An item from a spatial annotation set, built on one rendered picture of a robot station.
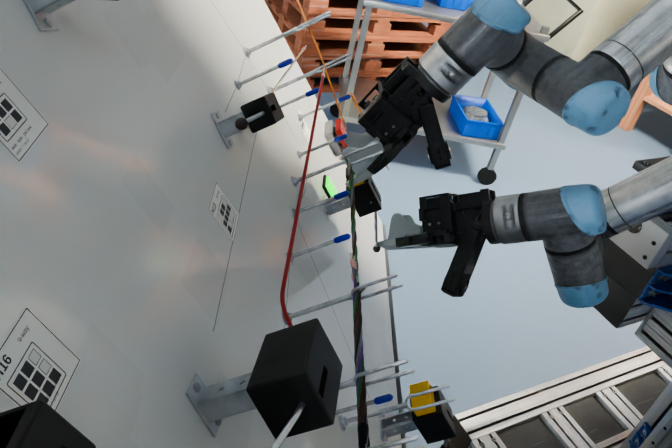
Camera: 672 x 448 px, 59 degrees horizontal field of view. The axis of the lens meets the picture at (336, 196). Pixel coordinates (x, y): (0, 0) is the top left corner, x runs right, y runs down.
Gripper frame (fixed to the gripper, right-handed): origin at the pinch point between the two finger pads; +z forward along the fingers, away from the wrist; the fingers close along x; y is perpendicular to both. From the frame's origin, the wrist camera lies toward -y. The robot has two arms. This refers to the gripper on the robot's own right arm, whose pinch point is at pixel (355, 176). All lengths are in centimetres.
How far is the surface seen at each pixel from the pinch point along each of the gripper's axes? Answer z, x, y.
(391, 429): 15.5, 28.6, -20.8
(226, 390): -2, 53, 14
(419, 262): 71, -133, -100
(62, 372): -4, 60, 26
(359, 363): -3.0, 43.2, 1.7
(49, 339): -5, 59, 28
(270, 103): -9.8, 21.3, 21.3
